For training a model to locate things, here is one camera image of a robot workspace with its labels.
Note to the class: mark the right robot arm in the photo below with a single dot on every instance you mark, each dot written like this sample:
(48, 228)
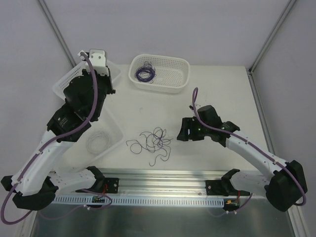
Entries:
(283, 183)

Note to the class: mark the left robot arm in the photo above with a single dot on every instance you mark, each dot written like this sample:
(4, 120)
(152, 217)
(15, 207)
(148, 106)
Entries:
(41, 179)

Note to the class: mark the aluminium frame post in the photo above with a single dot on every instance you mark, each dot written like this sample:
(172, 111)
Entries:
(53, 25)
(273, 34)

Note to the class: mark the right aluminium frame post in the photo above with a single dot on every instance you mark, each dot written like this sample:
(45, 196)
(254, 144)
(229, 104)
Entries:
(273, 34)

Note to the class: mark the white basket with brown wires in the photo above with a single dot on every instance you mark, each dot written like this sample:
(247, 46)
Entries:
(62, 83)

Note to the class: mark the left aluminium frame post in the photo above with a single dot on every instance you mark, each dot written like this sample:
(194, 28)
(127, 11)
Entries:
(53, 25)

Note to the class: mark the aluminium mounting rail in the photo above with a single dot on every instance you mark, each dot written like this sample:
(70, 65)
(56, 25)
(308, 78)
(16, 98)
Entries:
(169, 183)

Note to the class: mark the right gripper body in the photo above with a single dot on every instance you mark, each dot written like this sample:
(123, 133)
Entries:
(191, 129)

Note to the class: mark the white basket near left arm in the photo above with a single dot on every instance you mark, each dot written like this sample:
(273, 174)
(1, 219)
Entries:
(102, 137)

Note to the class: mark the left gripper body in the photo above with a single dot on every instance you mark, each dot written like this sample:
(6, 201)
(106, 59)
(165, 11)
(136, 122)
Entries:
(108, 82)

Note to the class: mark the white basket with purple wires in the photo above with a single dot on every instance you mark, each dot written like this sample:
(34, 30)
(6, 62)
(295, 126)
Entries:
(171, 73)

